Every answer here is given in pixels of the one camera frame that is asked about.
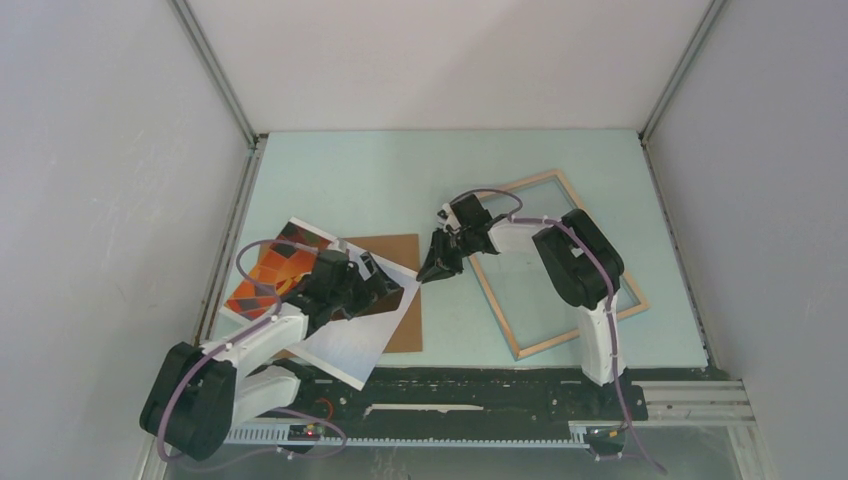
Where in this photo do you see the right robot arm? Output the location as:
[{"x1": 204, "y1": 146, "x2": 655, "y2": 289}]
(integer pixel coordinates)
[{"x1": 417, "y1": 193, "x2": 625, "y2": 418}]

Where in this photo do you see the dark brown wooden block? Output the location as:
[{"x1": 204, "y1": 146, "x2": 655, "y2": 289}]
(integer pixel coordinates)
[{"x1": 343, "y1": 287, "x2": 405, "y2": 320}]

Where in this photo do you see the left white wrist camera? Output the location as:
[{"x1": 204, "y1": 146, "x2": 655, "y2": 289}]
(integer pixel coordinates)
[{"x1": 333, "y1": 239, "x2": 352, "y2": 256}]

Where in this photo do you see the corner aluminium post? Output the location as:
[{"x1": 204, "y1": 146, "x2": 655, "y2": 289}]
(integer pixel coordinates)
[
  {"x1": 168, "y1": 0, "x2": 259, "y2": 149},
  {"x1": 639, "y1": 0, "x2": 730, "y2": 146}
]

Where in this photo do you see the wooden picture frame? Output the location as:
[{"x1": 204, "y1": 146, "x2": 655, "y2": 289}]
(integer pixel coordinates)
[{"x1": 463, "y1": 169, "x2": 651, "y2": 362}]

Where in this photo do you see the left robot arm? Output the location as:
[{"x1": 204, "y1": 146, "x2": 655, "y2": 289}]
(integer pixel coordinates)
[{"x1": 139, "y1": 249, "x2": 417, "y2": 462}]

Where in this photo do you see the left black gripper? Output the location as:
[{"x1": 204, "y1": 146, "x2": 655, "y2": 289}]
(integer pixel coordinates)
[{"x1": 329, "y1": 253, "x2": 398, "y2": 321}]

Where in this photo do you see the right corner aluminium post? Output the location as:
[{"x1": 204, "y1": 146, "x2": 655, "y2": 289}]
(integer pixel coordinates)
[{"x1": 639, "y1": 0, "x2": 730, "y2": 146}]

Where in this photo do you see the aluminium mounting profile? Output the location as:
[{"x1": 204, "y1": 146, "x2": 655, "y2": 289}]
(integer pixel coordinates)
[{"x1": 225, "y1": 369, "x2": 754, "y2": 456}]

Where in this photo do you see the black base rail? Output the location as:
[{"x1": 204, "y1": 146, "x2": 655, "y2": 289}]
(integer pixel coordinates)
[{"x1": 238, "y1": 365, "x2": 649, "y2": 444}]

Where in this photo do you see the colourful balloon photo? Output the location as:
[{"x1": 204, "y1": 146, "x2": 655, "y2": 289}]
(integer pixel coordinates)
[{"x1": 211, "y1": 217, "x2": 421, "y2": 390}]

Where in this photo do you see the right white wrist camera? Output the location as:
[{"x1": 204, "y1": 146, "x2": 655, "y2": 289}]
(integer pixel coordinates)
[{"x1": 436, "y1": 204, "x2": 453, "y2": 223}]

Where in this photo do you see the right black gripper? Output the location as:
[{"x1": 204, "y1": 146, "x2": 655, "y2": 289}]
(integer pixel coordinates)
[{"x1": 416, "y1": 227, "x2": 476, "y2": 285}]

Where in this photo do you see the brown backing board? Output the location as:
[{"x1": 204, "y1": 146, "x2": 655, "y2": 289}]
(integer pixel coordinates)
[{"x1": 264, "y1": 233, "x2": 425, "y2": 362}]

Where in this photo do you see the left corner aluminium post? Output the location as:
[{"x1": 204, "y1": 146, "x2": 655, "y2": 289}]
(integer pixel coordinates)
[{"x1": 168, "y1": 0, "x2": 259, "y2": 149}]

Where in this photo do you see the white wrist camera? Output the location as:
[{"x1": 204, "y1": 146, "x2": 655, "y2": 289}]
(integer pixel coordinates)
[
  {"x1": 436, "y1": 204, "x2": 453, "y2": 223},
  {"x1": 333, "y1": 239, "x2": 352, "y2": 256}
]

